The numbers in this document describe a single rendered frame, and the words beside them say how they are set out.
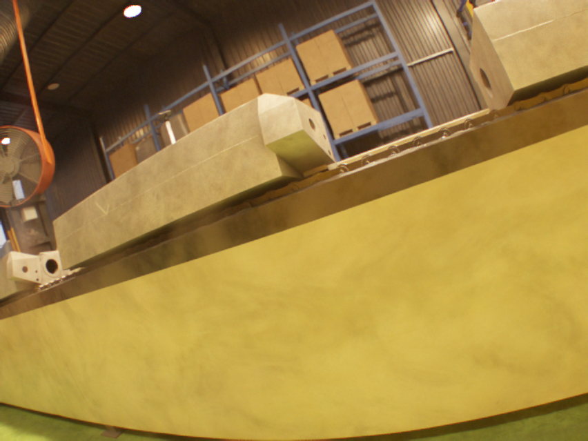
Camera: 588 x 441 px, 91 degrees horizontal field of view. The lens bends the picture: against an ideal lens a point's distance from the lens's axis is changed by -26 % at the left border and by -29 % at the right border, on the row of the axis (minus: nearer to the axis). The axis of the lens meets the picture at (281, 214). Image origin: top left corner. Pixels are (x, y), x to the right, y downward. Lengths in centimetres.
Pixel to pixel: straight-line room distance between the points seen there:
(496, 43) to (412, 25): 1094
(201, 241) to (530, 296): 79
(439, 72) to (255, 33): 613
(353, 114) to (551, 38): 920
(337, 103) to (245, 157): 917
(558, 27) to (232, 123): 77
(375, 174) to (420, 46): 1083
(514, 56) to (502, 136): 17
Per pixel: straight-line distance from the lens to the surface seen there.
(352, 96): 993
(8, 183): 629
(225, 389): 115
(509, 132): 78
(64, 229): 146
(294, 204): 82
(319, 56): 1034
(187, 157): 97
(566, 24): 87
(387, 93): 1129
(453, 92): 1126
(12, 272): 190
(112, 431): 198
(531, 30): 84
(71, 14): 1312
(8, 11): 873
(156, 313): 116
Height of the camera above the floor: 77
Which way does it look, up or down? 3 degrees down
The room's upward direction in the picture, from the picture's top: 21 degrees counter-clockwise
